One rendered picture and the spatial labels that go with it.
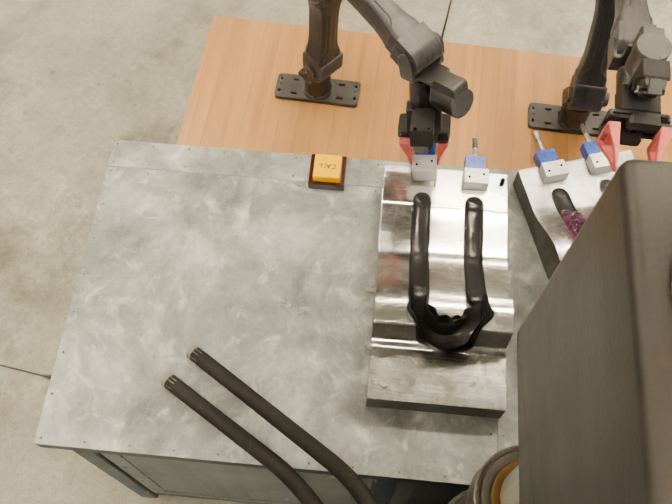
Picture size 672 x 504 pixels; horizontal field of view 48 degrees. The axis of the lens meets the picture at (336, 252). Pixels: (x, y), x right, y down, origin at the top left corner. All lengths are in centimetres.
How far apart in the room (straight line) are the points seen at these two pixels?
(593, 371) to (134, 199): 149
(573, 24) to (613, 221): 291
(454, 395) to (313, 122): 73
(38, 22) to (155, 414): 208
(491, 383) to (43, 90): 213
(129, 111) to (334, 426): 173
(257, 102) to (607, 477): 161
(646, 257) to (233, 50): 171
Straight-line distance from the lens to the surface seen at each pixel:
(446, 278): 150
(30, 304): 263
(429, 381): 147
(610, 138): 135
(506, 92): 190
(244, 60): 193
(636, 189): 32
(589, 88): 174
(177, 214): 170
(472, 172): 161
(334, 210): 167
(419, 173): 157
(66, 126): 295
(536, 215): 166
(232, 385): 147
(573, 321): 37
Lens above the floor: 226
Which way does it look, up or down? 64 degrees down
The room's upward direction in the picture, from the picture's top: straight up
